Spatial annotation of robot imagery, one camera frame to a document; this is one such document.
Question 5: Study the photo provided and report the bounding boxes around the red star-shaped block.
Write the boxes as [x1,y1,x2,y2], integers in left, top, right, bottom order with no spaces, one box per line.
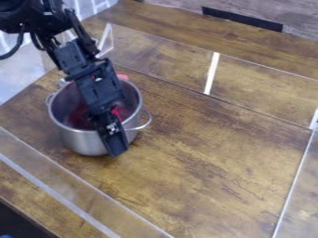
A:
[66,82,134,131]

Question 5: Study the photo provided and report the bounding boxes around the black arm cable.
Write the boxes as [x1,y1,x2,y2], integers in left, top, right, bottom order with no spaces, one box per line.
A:
[0,26,27,61]

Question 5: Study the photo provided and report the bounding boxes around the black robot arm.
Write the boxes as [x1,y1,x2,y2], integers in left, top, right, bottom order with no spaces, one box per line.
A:
[0,0,130,156]

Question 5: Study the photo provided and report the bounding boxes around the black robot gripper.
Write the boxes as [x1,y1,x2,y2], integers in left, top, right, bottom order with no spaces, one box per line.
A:
[63,59,130,157]

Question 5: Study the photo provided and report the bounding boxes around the clear acrylic triangular bracket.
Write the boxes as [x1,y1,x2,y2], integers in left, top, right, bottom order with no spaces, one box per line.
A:
[98,23,115,59]

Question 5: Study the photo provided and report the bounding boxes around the silver metal pot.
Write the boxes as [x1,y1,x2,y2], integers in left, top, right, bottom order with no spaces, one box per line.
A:
[46,78,151,156]

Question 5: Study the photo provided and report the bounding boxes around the small pink oval object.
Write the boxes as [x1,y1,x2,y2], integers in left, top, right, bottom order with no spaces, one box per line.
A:
[117,74,130,80]

